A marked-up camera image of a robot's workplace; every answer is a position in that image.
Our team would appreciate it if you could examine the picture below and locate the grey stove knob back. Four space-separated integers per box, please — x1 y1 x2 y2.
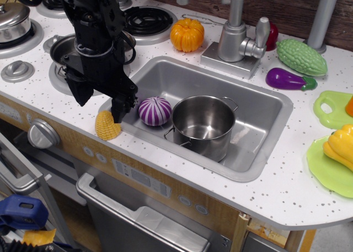
116 0 132 10

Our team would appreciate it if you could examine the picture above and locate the orange toy piece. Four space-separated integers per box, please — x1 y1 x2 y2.
345 96 353 117

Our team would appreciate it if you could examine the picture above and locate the steel pot with lid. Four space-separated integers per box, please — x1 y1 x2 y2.
0 2 31 44

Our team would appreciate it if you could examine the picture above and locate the black coil burner back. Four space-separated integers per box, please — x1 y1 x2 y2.
36 0 67 19

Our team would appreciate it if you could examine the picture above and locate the yellow toy corn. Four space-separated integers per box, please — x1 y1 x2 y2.
95 110 121 141

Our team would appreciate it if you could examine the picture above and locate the large steel pot in sink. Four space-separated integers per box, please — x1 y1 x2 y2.
164 95 238 162

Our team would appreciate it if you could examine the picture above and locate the black coil burner right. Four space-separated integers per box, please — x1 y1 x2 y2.
124 6 178 46

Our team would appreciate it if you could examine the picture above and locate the green toy cutting board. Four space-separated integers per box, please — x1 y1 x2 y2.
313 90 352 129

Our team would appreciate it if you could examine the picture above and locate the grey stove knob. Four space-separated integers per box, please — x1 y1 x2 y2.
116 0 132 10
1 61 34 83
43 35 62 53

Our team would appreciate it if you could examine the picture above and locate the silver toy faucet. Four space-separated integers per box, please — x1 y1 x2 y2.
200 0 270 79

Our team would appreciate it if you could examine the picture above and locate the grey dishwasher door handle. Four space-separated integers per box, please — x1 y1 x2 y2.
76 173 211 251

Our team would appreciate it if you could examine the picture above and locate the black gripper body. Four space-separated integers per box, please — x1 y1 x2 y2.
62 41 138 99

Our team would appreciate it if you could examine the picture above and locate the grey stove knob left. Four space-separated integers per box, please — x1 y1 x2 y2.
1 61 34 83

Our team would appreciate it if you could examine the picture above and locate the small steel pot on stove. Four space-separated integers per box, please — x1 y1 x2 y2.
50 34 79 78

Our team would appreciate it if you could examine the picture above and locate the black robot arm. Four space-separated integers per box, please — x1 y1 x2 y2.
18 0 138 123

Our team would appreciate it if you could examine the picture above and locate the purple toy eggplant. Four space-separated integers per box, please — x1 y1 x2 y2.
265 68 318 91

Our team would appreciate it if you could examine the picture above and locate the blue clamp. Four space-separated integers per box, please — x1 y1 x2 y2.
1 195 49 230

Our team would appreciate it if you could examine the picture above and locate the grey oven dial knob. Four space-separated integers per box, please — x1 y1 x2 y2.
27 119 61 149

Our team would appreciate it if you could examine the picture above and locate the grey oven door handle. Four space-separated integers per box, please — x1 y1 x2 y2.
1 134 43 195

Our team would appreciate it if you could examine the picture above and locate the purple white striped toy onion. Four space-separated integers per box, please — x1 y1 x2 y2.
138 96 172 127

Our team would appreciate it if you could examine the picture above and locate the grey support pole right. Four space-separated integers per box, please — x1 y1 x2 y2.
306 0 337 53

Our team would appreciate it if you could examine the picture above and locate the yellow toy bell pepper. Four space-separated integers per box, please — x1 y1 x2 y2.
323 124 352 171

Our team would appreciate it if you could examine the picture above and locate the red toy apple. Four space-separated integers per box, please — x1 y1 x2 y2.
266 22 279 51

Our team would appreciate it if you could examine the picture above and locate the green toy bitter gourd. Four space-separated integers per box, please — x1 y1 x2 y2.
276 39 328 76

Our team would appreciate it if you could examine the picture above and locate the black coil burner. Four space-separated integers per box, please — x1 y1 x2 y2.
36 0 67 19
124 6 178 46

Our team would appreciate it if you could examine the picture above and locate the orange toy pumpkin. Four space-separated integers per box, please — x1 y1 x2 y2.
170 18 205 52

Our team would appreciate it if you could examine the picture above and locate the grey sink basin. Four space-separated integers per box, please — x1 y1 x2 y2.
121 57 293 182

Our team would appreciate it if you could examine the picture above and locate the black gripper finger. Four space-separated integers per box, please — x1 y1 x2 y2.
66 72 94 106
111 94 138 124

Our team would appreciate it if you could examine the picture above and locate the light green toy plate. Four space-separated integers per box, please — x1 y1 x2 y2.
306 136 352 199

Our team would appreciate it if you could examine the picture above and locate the grey stove knob middle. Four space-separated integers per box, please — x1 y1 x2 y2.
43 35 62 53

